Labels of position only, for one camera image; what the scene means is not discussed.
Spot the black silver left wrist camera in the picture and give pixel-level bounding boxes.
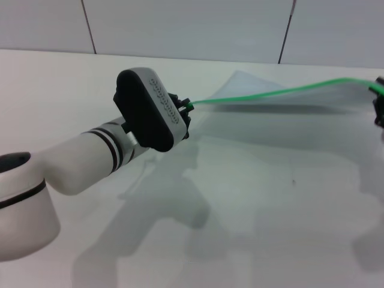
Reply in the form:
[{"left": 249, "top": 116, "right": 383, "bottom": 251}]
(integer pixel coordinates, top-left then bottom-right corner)
[{"left": 113, "top": 68, "right": 188, "bottom": 153}]

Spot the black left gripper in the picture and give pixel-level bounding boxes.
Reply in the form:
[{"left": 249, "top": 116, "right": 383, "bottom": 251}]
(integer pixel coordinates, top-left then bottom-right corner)
[{"left": 167, "top": 93, "right": 194, "bottom": 139}]

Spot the translucent green zip document bag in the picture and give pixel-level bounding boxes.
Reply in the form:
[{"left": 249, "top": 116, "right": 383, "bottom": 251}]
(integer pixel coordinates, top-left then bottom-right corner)
[{"left": 191, "top": 70, "right": 383, "bottom": 121}]

